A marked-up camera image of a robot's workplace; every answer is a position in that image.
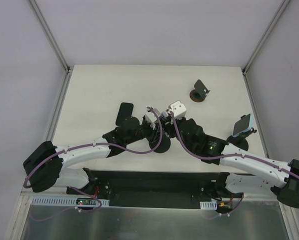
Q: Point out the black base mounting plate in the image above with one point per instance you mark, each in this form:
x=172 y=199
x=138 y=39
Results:
x=170 y=190

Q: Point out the aluminium frame post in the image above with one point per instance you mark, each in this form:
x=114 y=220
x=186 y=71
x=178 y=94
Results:
x=266 y=34
x=49 y=35

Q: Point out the black round-base phone stand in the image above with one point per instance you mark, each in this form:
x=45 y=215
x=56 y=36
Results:
x=162 y=147

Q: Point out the brown-base black phone stand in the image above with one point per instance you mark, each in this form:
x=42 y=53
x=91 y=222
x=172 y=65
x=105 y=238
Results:
x=199 y=93

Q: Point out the lavender case smartphone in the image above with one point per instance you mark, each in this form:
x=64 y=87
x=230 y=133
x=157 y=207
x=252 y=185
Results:
x=165 y=118

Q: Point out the white cable duct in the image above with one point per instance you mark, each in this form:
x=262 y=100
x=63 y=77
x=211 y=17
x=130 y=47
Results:
x=208 y=205
x=63 y=201

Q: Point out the light blue case smartphone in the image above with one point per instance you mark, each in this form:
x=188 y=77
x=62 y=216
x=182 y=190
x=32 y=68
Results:
x=243 y=125

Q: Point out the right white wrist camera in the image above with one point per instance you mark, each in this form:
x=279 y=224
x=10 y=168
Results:
x=178 y=109

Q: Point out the right white cable duct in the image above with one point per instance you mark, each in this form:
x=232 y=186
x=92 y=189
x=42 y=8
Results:
x=208 y=205

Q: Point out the front aluminium frame rail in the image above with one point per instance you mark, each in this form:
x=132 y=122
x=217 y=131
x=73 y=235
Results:
x=141 y=187

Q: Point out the left aluminium frame post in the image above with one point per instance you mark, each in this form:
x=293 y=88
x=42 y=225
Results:
x=49 y=35

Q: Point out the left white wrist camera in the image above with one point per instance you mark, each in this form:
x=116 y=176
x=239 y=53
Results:
x=152 y=117

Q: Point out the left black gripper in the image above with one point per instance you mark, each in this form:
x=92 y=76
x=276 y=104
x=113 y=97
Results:
x=153 y=133

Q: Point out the left white cable duct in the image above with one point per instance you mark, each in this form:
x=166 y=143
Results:
x=63 y=201

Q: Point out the black smartphone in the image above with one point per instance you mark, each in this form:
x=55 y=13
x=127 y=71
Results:
x=125 y=111

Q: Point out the right aluminium frame post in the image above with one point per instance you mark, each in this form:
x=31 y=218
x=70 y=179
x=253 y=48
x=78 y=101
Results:
x=266 y=34

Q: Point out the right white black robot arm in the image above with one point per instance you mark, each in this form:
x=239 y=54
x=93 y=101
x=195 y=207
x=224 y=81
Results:
x=252 y=165

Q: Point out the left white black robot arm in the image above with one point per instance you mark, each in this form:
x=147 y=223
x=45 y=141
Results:
x=50 y=166

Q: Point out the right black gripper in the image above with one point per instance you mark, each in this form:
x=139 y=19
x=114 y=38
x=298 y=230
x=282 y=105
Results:
x=169 y=129

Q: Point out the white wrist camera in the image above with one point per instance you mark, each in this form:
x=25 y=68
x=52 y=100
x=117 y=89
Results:
x=178 y=109
x=152 y=117

